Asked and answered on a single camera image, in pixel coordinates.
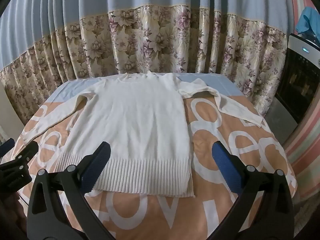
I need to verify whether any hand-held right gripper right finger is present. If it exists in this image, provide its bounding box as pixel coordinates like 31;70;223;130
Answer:
211;141;297;240

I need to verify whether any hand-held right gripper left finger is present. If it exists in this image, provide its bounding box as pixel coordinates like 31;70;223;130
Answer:
26;141;118;240

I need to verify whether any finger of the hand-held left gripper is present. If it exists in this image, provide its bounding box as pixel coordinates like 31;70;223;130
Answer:
0;138;15;158
0;141;39;174

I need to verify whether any white knit sweater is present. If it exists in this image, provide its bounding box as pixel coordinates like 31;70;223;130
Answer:
22;72;264;198

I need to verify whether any orange and blue printed blanket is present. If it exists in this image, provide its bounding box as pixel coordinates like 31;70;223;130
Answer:
15;74;298;240

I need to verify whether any black appliance with silver panel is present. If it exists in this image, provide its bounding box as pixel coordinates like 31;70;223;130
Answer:
265;33;320;130

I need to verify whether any floral and blue curtain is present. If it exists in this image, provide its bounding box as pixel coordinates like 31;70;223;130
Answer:
0;0;293;127

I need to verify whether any blue cloth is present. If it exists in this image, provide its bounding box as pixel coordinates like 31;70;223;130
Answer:
296;7;320;35

